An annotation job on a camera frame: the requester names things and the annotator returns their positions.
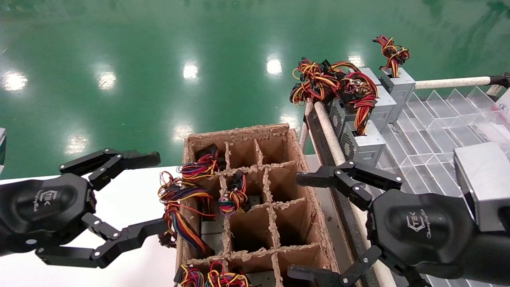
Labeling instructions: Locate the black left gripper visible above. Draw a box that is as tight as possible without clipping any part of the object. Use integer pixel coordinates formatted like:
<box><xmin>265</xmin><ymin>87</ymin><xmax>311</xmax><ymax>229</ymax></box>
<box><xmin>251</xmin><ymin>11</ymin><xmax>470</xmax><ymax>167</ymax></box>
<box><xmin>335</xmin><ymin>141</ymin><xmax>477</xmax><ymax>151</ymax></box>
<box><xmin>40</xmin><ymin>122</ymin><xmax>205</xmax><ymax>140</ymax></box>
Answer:
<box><xmin>0</xmin><ymin>148</ymin><xmax>168</xmax><ymax>268</ymax></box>

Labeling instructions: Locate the long white padded rail pipe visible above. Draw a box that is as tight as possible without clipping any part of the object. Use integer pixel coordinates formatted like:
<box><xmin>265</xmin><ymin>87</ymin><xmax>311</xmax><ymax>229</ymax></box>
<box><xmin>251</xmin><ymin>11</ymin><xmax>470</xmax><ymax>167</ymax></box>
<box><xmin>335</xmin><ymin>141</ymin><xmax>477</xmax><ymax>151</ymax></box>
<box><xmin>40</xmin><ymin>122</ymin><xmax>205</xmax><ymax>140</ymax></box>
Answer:
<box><xmin>313</xmin><ymin>102</ymin><xmax>397</xmax><ymax>287</ymax></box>

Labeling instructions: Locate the cardboard box with dividers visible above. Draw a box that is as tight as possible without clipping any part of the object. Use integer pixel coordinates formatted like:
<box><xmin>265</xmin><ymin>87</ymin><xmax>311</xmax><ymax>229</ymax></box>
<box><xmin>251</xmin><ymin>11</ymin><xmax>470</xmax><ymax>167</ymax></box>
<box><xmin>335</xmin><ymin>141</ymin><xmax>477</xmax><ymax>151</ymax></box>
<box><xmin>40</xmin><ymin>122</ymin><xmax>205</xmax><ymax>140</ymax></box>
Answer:
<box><xmin>175</xmin><ymin>124</ymin><xmax>345</xmax><ymax>287</ymax></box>

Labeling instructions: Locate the white label panel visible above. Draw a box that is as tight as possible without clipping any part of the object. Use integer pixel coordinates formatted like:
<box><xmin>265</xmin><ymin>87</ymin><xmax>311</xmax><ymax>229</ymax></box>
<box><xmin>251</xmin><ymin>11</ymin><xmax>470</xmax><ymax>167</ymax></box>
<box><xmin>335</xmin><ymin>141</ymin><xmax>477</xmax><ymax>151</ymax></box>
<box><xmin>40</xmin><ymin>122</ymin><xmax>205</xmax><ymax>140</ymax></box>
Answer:
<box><xmin>496</xmin><ymin>90</ymin><xmax>510</xmax><ymax>120</ymax></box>

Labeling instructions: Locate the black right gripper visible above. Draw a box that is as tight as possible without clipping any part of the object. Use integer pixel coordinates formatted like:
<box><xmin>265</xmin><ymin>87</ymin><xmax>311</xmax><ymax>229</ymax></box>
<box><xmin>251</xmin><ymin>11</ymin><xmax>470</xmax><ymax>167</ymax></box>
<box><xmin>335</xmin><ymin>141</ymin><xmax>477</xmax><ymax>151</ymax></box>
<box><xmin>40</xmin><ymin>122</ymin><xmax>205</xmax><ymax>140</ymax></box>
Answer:
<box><xmin>287</xmin><ymin>160</ymin><xmax>479</xmax><ymax>287</ymax></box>

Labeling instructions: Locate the white padded crossbar pipe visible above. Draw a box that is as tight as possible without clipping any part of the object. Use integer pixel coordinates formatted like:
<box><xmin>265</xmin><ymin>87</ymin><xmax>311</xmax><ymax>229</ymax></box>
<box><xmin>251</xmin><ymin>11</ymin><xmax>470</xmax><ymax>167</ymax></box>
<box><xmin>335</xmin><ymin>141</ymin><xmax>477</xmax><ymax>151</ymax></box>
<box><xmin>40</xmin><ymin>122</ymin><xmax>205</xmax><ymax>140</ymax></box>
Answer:
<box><xmin>414</xmin><ymin>76</ymin><xmax>492</xmax><ymax>90</ymax></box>

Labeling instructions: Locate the clear plastic divider tray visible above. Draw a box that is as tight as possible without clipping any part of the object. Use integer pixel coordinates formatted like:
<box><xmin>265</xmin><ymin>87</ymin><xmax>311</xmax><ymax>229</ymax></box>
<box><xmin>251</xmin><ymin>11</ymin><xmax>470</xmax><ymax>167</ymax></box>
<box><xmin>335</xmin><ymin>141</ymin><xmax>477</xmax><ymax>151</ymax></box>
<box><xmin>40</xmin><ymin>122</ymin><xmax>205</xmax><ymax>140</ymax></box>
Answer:
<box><xmin>377</xmin><ymin>86</ymin><xmax>510</xmax><ymax>287</ymax></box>

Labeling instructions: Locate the grey power supply with wires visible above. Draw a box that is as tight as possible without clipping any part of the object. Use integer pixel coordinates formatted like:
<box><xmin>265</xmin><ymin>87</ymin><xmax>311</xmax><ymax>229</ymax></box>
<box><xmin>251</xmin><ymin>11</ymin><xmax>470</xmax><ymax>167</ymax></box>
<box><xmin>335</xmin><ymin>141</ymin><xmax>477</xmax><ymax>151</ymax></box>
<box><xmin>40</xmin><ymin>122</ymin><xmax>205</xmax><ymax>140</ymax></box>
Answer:
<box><xmin>177</xmin><ymin>144</ymin><xmax>220</xmax><ymax>181</ymax></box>
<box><xmin>290</xmin><ymin>58</ymin><xmax>383</xmax><ymax>106</ymax></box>
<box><xmin>327</xmin><ymin>72</ymin><xmax>398</xmax><ymax>138</ymax></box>
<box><xmin>373</xmin><ymin>35</ymin><xmax>417</xmax><ymax>124</ymax></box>
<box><xmin>217</xmin><ymin>171</ymin><xmax>261</xmax><ymax>218</ymax></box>
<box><xmin>205</xmin><ymin>261</ymin><xmax>275</xmax><ymax>287</ymax></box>
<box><xmin>174</xmin><ymin>263</ymin><xmax>206</xmax><ymax>287</ymax></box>
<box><xmin>342</xmin><ymin>94</ymin><xmax>388</xmax><ymax>167</ymax></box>
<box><xmin>157</xmin><ymin>171</ymin><xmax>224</xmax><ymax>258</ymax></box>

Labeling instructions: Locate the black pipe connector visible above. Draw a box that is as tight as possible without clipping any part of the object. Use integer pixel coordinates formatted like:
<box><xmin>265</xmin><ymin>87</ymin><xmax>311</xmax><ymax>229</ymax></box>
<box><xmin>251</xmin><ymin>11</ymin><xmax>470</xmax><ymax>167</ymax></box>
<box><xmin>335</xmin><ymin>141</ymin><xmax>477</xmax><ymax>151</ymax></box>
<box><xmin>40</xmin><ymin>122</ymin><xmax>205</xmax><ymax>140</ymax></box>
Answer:
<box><xmin>489</xmin><ymin>73</ymin><xmax>510</xmax><ymax>89</ymax></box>

